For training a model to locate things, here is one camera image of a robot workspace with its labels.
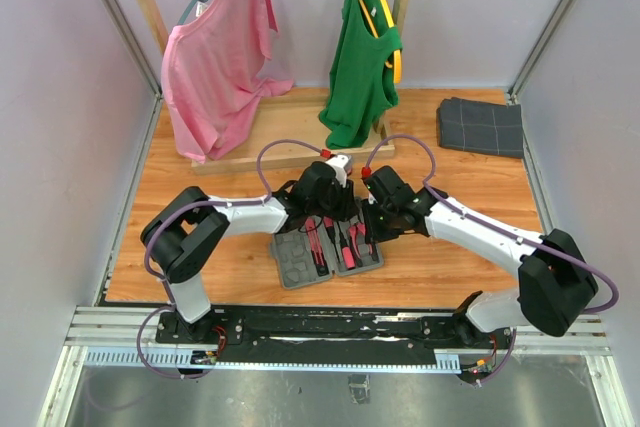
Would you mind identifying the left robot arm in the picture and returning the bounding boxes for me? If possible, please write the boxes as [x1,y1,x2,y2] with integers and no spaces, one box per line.
[140,154,358,343]

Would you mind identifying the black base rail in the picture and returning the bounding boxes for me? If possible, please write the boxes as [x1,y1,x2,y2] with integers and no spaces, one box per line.
[155,306,510,367]

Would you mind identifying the grey plastic tool case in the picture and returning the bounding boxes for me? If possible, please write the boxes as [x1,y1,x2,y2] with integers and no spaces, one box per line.
[270,214,384,289]

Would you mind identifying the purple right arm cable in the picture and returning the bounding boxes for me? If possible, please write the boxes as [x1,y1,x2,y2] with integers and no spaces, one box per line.
[362,134,619,383]

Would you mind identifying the yellow clothes hanger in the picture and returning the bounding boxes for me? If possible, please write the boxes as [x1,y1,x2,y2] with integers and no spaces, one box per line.
[330,0,403,95]

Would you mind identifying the pink t-shirt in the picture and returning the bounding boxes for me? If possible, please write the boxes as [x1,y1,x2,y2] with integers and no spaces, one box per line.
[161,0,294,164]

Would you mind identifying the green tank top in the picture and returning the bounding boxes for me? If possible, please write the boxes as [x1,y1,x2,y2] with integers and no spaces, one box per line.
[319,0,403,149]

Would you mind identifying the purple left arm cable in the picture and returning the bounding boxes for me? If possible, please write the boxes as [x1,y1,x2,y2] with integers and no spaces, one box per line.
[136,138,326,381]

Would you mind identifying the pink black screwdriver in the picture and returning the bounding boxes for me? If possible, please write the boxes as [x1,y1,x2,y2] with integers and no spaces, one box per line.
[335,223,356,270]
[323,217,336,247]

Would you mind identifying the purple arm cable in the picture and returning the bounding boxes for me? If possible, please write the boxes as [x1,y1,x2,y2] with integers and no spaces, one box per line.
[362,134,619,383]
[136,138,326,381]

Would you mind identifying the wooden clothes rack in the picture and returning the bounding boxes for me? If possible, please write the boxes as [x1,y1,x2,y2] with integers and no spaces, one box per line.
[136,0,409,175]

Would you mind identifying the pink black pliers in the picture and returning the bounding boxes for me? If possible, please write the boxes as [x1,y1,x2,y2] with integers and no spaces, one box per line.
[348,220,379,270]

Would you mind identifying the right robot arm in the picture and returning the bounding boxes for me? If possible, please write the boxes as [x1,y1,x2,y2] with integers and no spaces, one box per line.
[362,166,598,347]

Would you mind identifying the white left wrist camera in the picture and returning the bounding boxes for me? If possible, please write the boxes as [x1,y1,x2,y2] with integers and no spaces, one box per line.
[321,149,353,188]

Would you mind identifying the folded grey checked cloth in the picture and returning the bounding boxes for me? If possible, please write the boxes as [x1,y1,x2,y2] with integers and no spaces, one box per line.
[436,97,524,159]

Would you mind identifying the pink black utility knife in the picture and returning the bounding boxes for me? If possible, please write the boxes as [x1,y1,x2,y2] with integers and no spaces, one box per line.
[304,217,329,277]

